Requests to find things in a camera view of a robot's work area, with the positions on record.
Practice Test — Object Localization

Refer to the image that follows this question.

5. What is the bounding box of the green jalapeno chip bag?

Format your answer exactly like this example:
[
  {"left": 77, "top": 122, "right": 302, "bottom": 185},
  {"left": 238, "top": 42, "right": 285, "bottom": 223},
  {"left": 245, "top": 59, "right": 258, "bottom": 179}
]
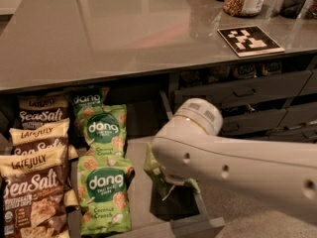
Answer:
[{"left": 144, "top": 143, "right": 200, "bottom": 201}]

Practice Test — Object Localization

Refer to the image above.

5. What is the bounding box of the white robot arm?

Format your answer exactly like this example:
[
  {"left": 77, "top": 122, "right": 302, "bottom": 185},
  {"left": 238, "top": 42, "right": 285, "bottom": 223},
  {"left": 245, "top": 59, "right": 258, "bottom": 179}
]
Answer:
[{"left": 152, "top": 98, "right": 317, "bottom": 224}]

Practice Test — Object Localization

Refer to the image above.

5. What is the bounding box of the open grey top drawer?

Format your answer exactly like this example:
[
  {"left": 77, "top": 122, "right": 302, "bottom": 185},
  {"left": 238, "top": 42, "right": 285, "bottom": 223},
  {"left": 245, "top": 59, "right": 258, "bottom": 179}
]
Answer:
[{"left": 0, "top": 90, "right": 226, "bottom": 238}]

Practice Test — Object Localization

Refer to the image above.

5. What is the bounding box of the middle green Dang bag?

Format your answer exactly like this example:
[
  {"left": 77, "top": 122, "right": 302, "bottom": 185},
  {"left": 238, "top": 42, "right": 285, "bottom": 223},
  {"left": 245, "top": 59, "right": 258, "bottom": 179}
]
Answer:
[{"left": 77, "top": 104, "right": 127, "bottom": 157}]

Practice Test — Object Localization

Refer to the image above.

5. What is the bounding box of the green dang bag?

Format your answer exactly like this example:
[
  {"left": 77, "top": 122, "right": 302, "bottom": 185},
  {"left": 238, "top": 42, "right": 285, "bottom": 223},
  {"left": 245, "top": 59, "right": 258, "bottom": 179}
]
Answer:
[
  {"left": 77, "top": 156, "right": 134, "bottom": 238},
  {"left": 65, "top": 86, "right": 110, "bottom": 112},
  {"left": 77, "top": 104, "right": 127, "bottom": 157}
]

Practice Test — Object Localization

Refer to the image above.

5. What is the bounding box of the back green Dang bag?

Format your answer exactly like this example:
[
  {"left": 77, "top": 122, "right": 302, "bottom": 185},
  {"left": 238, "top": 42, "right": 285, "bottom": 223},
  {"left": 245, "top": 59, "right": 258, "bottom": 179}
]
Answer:
[{"left": 65, "top": 86, "right": 110, "bottom": 112}]

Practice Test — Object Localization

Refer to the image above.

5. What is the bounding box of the front green Dang bag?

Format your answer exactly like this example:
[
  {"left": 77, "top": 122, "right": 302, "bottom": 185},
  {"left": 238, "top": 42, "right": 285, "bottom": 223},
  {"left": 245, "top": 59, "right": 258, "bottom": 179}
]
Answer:
[{"left": 77, "top": 156, "right": 134, "bottom": 238}]

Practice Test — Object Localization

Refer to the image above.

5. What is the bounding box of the middle right grey drawer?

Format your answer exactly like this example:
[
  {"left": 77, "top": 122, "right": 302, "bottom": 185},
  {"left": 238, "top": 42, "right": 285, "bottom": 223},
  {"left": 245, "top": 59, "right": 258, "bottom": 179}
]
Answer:
[{"left": 221, "top": 109, "right": 286, "bottom": 136}]

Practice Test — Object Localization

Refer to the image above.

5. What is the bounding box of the middle Late July bag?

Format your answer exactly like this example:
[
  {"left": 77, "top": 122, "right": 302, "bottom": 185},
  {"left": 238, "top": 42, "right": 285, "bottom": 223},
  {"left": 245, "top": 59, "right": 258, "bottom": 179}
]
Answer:
[{"left": 10, "top": 118, "right": 78, "bottom": 160}]

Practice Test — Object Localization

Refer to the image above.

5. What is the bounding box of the late july bag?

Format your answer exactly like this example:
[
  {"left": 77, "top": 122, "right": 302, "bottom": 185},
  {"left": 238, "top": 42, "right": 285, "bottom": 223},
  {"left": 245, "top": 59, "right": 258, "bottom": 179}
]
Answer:
[
  {"left": 18, "top": 92, "right": 68, "bottom": 130},
  {"left": 0, "top": 146, "right": 70, "bottom": 238},
  {"left": 10, "top": 118, "right": 78, "bottom": 160}
]

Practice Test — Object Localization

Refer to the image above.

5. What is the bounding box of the back Late July bag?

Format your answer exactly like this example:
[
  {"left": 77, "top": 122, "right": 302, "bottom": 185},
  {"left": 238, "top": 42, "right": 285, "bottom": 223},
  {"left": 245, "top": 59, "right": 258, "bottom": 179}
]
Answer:
[{"left": 18, "top": 92, "right": 68, "bottom": 130}]

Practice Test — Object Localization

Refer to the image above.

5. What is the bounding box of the upper right grey drawer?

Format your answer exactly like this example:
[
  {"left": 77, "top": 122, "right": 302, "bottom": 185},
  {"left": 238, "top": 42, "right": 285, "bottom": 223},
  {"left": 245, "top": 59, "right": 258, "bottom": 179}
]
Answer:
[{"left": 174, "top": 70, "right": 312, "bottom": 108}]

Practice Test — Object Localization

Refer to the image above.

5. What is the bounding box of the front Late July bag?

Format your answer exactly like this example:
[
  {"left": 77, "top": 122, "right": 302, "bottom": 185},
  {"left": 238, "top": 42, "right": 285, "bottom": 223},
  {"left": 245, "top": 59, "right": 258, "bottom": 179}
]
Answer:
[{"left": 0, "top": 146, "right": 70, "bottom": 238}]

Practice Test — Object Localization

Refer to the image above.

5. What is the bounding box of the far right grey drawer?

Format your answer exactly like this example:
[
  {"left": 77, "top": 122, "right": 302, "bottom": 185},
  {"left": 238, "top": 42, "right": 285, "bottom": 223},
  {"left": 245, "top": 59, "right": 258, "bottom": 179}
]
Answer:
[{"left": 265, "top": 125, "right": 317, "bottom": 142}]

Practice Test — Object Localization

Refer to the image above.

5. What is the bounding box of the black white fiducial marker tile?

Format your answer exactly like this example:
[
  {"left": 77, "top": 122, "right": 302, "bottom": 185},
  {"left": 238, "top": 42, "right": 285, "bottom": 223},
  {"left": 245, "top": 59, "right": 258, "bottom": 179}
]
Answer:
[{"left": 218, "top": 26, "right": 284, "bottom": 58}]

